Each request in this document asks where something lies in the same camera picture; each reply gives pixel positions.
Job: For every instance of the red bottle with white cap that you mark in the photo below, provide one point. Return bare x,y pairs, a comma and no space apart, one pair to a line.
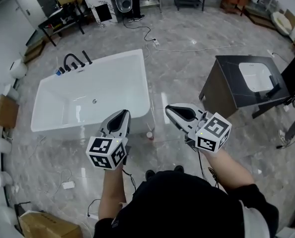
150,135

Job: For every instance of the marble pattern cabinet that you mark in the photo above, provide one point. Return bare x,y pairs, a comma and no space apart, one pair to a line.
100,6

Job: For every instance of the black arched bathtub faucet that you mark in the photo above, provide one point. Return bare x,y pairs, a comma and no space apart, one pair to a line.
70,55

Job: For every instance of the white bathtub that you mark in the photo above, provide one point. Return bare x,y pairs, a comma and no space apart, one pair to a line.
93,95

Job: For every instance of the black low table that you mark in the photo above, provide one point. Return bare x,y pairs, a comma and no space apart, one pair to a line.
60,18

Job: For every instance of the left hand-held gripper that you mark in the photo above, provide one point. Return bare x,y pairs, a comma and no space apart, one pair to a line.
102,152

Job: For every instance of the black sink faucet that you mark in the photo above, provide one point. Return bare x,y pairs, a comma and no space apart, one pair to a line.
274,88

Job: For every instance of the person's right black shoe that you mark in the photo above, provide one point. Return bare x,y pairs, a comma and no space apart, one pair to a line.
179,168

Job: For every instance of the small cardboard box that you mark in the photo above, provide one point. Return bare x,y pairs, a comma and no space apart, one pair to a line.
4,111

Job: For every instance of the person's right forearm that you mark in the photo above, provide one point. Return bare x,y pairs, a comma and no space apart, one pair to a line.
229,170

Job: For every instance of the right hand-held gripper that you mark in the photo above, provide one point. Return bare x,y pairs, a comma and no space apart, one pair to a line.
212,133

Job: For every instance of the white extension socket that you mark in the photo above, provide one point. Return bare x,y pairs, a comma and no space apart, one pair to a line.
93,216

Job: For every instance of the white toilet tank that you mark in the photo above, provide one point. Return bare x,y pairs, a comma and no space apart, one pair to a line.
18,69

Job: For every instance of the small blue cap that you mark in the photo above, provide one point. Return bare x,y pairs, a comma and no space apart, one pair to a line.
58,72

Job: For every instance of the dark vanity cabinet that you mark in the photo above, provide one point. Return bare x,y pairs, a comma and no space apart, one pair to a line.
222,90

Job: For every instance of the white power adapter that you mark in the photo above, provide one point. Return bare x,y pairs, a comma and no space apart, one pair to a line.
68,185

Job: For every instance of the black hand shower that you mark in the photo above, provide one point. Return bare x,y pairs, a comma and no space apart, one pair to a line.
87,57

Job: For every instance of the large cardboard box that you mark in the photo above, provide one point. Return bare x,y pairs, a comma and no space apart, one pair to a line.
48,225

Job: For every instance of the person's black shoe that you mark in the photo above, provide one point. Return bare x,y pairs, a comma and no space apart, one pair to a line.
150,175
179,168

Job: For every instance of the white power strip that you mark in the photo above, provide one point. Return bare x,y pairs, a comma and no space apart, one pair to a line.
156,41

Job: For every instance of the round white basin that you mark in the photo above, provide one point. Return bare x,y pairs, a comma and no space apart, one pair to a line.
281,22

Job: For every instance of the white sink basin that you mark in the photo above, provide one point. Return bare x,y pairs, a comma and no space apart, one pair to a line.
254,76

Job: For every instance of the person's left black shoe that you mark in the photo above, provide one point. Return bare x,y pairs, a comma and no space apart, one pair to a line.
150,175

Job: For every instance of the black faucet knob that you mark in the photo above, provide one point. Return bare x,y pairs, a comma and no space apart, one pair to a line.
69,68
61,70

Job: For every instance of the person's black-clad body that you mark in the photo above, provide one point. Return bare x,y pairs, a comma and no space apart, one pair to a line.
182,207

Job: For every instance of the person's left forearm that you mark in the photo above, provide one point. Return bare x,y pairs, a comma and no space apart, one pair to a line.
111,195

